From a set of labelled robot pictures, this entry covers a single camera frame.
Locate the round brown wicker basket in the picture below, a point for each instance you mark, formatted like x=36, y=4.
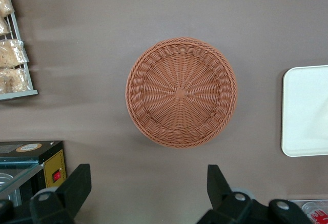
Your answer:
x=179, y=93

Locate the cream rectangular tray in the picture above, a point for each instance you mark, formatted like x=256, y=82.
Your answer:
x=307, y=111

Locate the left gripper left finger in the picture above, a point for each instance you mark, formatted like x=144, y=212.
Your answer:
x=64, y=190

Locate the tray of snack bags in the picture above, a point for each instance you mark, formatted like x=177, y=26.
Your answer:
x=18, y=94

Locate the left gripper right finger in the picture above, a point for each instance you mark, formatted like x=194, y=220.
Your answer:
x=225, y=208

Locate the clear acrylic bottle rack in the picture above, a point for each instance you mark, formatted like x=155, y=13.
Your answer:
x=297, y=206

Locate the steel pan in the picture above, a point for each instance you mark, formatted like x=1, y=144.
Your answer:
x=7, y=190

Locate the black yellow food warmer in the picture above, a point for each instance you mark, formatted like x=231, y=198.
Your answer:
x=53, y=162

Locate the clear bagged pastry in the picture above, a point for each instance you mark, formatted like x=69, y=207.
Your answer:
x=5, y=2
x=11, y=53
x=12, y=80

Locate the red cola bottle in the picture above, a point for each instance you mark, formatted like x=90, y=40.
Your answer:
x=319, y=216

